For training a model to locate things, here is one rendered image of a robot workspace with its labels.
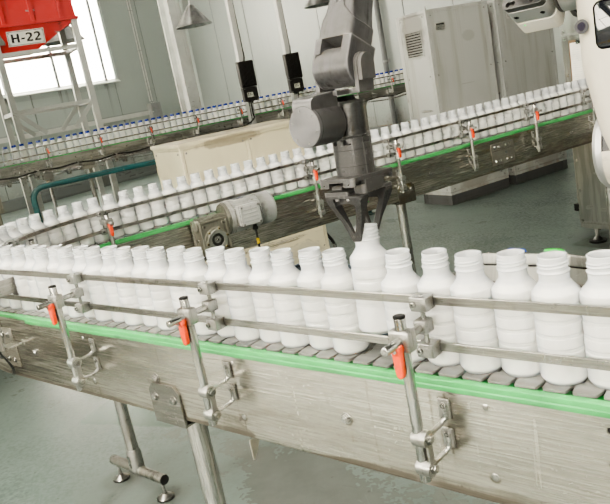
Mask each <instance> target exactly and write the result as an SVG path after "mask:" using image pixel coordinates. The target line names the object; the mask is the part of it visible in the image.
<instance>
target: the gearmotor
mask: <svg viewBox="0 0 610 504"><path fill-rule="evenodd" d="M276 217H277V205H276V202H275V199H274V198H273V196H272V195H271V194H270V193H269V192H267V191H262V192H258V193H255V194H250V195H247V196H242V197H238V198H234V199H230V200H229V201H225V202H220V203H219V204H218V205H217V207H216V213H213V214H210V215H206V216H202V217H199V218H195V219H193V220H192V221H190V226H191V231H192V235H193V240H194V244H195V247H201V249H202V250H203V256H204V257H205V258H204V260H205V261H206V260H207V259H206V258H207V257H206V252H205V250H206V249H209V248H212V247H216V246H224V248H225V250H228V249H231V248H233V244H232V239H231V235H230V234H233V233H236V232H239V231H243V230H246V229H249V228H253V230H255V233H256V240H257V244H258V247H261V246H260V239H259V237H258V232H257V229H258V226H260V225H263V224H266V223H270V222H273V221H274V220H275V219H276Z"/></svg>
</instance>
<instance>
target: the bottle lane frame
mask: <svg viewBox="0 0 610 504"><path fill-rule="evenodd" d="M0 323H1V326H2V327H7V328H11V330H12V333H13V336H14V339H15V341H17V342H22V344H21V345H19V346H17V349H18V353H19V356H20V359H21V363H22V367H18V366H14V365H13V366H14V368H15V375H19V376H23V377H26V378H30V379H34V380H38V381H41V382H45V383H49V384H53V385H56V386H60V387H64V388H68V389H71V390H75V391H77V388H76V386H75V385H73V383H72V378H73V374H72V370H71V367H68V365H67V359H68V356H67V353H66V349H65V345H64V342H63V338H62V335H61V331H60V328H59V324H58V323H57V324H56V325H53V324H52V321H51V319H49V318H45V317H44V318H42V317H38V316H36V317H35V316H30V315H23V314H16V313H9V312H0ZM66 324H67V327H68V331H69V335H70V338H71V342H72V345H73V349H74V353H75V356H76V357H79V358H80V357H82V356H84V355H86V354H89V353H90V352H91V348H90V345H89V340H88V338H91V339H94V343H95V346H96V350H97V351H96V352H94V353H93V354H92V355H91V356H90V357H88V358H86V359H84V360H82V365H81V370H82V373H83V376H86V375H88V374H90V373H92V372H94V371H95V370H96V366H95V363H94V359H93V357H94V356H95V357H99V361H100V365H101V368H102V369H101V370H99V371H98V372H97V373H96V374H95V375H93V376H91V377H89V378H87V383H86V385H85V386H84V390H81V391H79V392H83V393H86V394H90V395H94V396H98V397H101V398H105V399H109V400H113V401H116V402H120V403H124V404H128V405H131V406H135V407H139V408H143V409H146V410H150V411H154V408H153V404H152V400H151V396H150V392H149V387H150V384H151V382H158V383H162V384H167V385H171V386H174V387H175V388H176V390H177V391H178V393H179V394H180V396H181V400H182V404H183V408H184V412H185V416H186V420H188V421H191V422H195V423H199V424H203V425H206V426H209V423H208V420H207V419H205V418H204V416H203V412H204V409H205V406H204V402H203V398H202V397H200V396H199V394H198V388H199V386H200V385H199V381H198V377H197V373H196V368H195V364H194V360H193V356H192V352H191V348H190V344H189V345H187V346H185V345H184V344H183V342H182V339H181V337H180V338H178V337H171V335H169V336H165V335H159V333H158V334H151V333H148V332H145V333H144V332H137V330H136V331H130V330H126V329H117V328H116V327H115V328H110V327H106V326H104V327H103V326H97V324H96V325H89V324H87V323H86V324H83V323H79V322H70V321H66ZM198 341H199V340H198ZM199 346H200V350H201V354H202V358H203V363H204V367H205V371H206V375H207V379H208V384H209V385H215V384H217V383H219V382H220V381H222V380H224V378H225V377H226V376H225V372H224V368H223V364H222V361H227V362H230V365H231V370H232V374H233V377H232V378H231V377H230V378H229V380H228V381H227V382H226V383H225V384H223V385H222V386H220V387H218V388H216V395H215V398H216V402H217V407H218V408H219V407H221V406H223V405H224V404H226V403H227V402H229V401H230V400H231V398H230V394H229V390H228V385H227V384H228V383H230V384H235V387H236V392H237V396H238V400H235V401H234V402H233V403H232V404H231V405H230V406H229V407H227V408H225V409H224V410H222V411H221V412H222V415H221V418H220V420H218V421H217V422H218V424H217V425H215V426H210V427H214V428H218V429H221V430H225V431H229V432H233V433H236V434H240V435H244V436H248V437H251V438H255V439H259V440H262V441H266V442H270V443H274V444H277V445H281V446H285V447H289V448H292V449H296V450H300V451H304V452H307V453H311V454H315V455H319V456H322V457H326V458H330V459H334V460H337V461H341V462H345V463H349V464H352V465H356V466H360V467H364V468H367V469H371V470H375V471H379V472H382V473H386V474H390V475H394V476H397V477H401V478H405V479H409V480H412V481H416V482H420V483H422V482H421V481H420V475H419V474H417V473H416V471H415V463H416V460H417V457H416V451H415V446H413V445H412V444H411V442H410V435H411V432H412V428H411V422H410V416H409V410H408V404H407V398H406V392H405V387H404V381H403V379H401V380H400V379H399V378H398V377H397V375H396V371H395V369H394V367H393V366H392V367H390V368H383V367H376V366H373V363H371V364H369V365H362V364H355V363H353V360H352V361H350V362H342V361H335V360H334V358H332V359H329V360H328V359H321V358H316V355H315V356H313V357H308V356H301V355H299V353H297V354H287V353H282V351H279V352H274V351H267V350H266V348H265V349H263V350H260V349H253V348H251V346H250V347H247V348H246V347H240V346H236V344H235V345H226V344H222V342H221V343H212V342H209V341H199ZM415 369H416V368H415ZM415 369H414V374H415V380H416V386H417V392H418V398H419V404H420V410H421V416H422V422H423V428H424V429H427V430H430V429H431V428H433V427H434V426H435V425H436V424H437V423H438V422H439V421H440V420H441V418H440V415H439V409H438V402H437V398H444V399H449V403H450V409H451V416H452V419H448V420H447V421H446V422H445V423H444V425H443V426H445V427H450V428H453V429H454V435H455V441H456V448H453V447H452V449H451V450H450V451H449V452H448V454H447V455H446V456H445V457H444V458H443V459H442V460H441V461H440V462H439V463H438V465H439V472H438V473H437V474H436V476H435V477H433V478H432V481H431V482H429V483H424V484H427V485H431V486H435V487H439V488H442V489H446V490H450V491H454V492H457V493H461V494H465V495H469V496H472V497H476V498H480V499H484V500H487V501H491V502H495V503H499V504H610V401H608V400H605V399H604V395H605V393H604V394H602V395H601V396H600V397H599V398H596V399H594V398H587V397H581V396H574V395H573V393H572V392H573V390H574V388H573V389H572V390H571V391H569V392H568V393H567V394H560V393H553V392H546V391H543V386H544V385H542V386H541V387H539V388H538V389H536V390H533V389H526V388H519V387H515V386H514V383H515V382H516V381H515V382H513V383H512V384H510V385H508V386H506V385H499V384H492V383H488V378H487V379H486V380H484V381H482V382H478V381H471V380H465V379H463V378H462V376H463V375H461V376H459V377H458V378H451V377H444V376H439V375H438V372H439V371H438V372H437V373H435V374H433V375H431V374H424V373H417V372H416V371H415Z"/></svg>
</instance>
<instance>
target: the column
mask: <svg viewBox="0 0 610 504"><path fill-rule="evenodd" d="M157 4H158V8H159V12H160V17H161V21H162V26H163V30H164V35H165V39H166V44H167V48H168V52H169V57H170V61H171V66H172V70H173V75H174V79H175V84H176V88H177V92H178V97H179V101H180V106H181V110H182V112H185V111H186V115H188V116H189V111H190V110H193V114H195V113H196V112H195V109H199V112H200V113H201V110H200V108H202V106H201V102H200V97H199V92H198V88H197V83H196V79H195V74H194V70H193V65H192V60H191V56H190V51H189V47H188V42H187V38H186V33H185V29H183V30H176V28H177V26H178V24H179V21H180V19H181V17H182V15H181V10H180V5H179V1H178V0H157Z"/></svg>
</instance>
